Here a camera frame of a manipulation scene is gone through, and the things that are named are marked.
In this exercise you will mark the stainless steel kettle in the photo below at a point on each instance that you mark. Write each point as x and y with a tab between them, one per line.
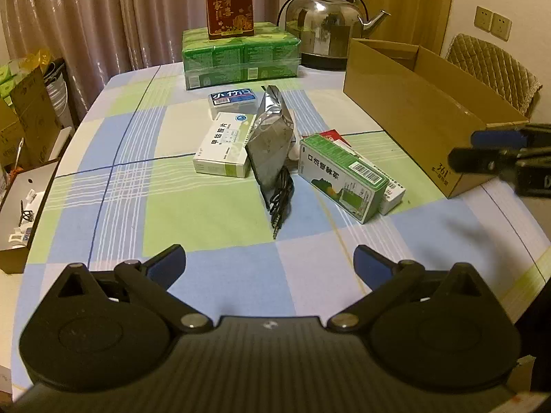
323	26

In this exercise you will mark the chair with quilted cover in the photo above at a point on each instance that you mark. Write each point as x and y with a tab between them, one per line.
490	66

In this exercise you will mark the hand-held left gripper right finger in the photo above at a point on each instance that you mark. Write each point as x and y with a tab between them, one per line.
373	263

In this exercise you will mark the tall brown carton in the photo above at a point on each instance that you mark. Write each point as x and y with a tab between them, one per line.
36	116

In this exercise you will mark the green tissue multipack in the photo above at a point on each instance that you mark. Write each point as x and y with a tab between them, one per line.
241	58

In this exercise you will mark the wooden door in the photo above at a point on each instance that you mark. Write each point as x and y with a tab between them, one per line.
400	0

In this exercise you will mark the white plastic spoon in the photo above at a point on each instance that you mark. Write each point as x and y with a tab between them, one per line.
295	152

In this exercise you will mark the red gift box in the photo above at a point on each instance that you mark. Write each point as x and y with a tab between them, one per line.
229	4

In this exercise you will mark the white and green medicine box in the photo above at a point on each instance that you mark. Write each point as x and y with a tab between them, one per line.
224	146

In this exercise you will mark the blue and white small box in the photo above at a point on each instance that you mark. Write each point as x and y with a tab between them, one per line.
230	99

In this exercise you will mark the beige wall socket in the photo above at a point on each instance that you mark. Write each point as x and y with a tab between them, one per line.
500	26
483	17

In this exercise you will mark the yellow plastic bag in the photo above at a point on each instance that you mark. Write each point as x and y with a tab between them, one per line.
36	61

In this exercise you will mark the silver foil bag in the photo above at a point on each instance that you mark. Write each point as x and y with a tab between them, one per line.
269	137

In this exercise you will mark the open box with white parts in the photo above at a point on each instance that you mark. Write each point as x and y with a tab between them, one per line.
21	223

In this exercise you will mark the brown cardboard box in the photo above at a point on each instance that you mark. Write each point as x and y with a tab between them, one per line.
409	107

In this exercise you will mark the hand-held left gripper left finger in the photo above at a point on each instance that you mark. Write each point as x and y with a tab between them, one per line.
165	263

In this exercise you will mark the red snack packet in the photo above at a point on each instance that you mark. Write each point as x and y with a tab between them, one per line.
333	135

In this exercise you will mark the pink curtain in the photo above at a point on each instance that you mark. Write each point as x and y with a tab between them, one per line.
107	21

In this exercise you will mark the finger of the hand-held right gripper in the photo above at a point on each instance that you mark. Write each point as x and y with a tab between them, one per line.
473	159
490	137

